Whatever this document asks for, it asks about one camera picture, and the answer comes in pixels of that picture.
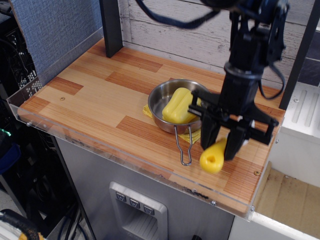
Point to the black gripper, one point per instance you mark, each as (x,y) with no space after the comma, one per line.
(234,108)

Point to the yellow handled toy knife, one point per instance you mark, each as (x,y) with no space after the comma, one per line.
(212,159)

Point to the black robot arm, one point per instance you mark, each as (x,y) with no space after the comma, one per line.
(256,43)

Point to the yellow cloth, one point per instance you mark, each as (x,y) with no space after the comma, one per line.
(196,135)

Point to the yellow toy bell pepper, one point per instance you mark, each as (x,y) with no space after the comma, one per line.
(177,109)

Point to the clear acrylic table guard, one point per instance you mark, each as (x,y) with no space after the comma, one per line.
(94,108)

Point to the white toy sink unit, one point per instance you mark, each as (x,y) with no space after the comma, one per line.
(288,199)

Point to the silver toy fridge dispenser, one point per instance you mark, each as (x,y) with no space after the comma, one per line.
(140,217)

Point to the blue fabric panel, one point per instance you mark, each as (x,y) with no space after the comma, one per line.
(57,31)

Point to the black equipment rack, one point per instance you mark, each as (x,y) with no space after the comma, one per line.
(31,172)

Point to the steel pan with wire handle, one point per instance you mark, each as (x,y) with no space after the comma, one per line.
(159,97)

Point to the black vertical post right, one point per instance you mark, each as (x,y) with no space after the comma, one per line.
(301,55)

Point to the black vertical post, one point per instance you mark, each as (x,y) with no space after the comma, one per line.
(301,55)
(111,24)

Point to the black vertical post left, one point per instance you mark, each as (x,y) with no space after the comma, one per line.
(111,24)

